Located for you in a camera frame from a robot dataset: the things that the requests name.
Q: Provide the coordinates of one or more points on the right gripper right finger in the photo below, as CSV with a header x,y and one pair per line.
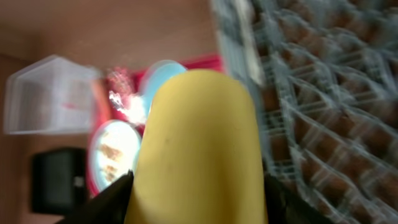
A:
x,y
284,207

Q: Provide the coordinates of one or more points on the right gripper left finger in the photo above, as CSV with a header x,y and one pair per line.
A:
x,y
108,207

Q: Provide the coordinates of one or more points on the light blue plate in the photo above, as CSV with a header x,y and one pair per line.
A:
x,y
119,135

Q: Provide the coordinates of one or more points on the yellow cup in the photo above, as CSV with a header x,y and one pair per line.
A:
x,y
200,159

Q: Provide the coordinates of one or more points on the white tissue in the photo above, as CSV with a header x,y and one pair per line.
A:
x,y
131,106

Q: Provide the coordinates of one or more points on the orange carrot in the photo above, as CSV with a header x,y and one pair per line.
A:
x,y
101,97

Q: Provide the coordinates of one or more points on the red snack wrapper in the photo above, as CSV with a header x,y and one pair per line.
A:
x,y
120,88

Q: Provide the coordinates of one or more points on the light blue bowl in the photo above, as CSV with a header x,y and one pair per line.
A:
x,y
155,77

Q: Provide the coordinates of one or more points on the grey dishwasher rack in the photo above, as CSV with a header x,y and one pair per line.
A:
x,y
323,77

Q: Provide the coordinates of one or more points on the food scraps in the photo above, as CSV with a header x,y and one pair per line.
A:
x,y
109,161

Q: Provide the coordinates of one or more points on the black tray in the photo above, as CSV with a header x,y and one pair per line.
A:
x,y
58,181

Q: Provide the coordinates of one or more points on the red serving tray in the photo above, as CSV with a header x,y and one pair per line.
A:
x,y
213,62

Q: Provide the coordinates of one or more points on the clear plastic bin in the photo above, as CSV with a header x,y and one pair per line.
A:
x,y
51,96

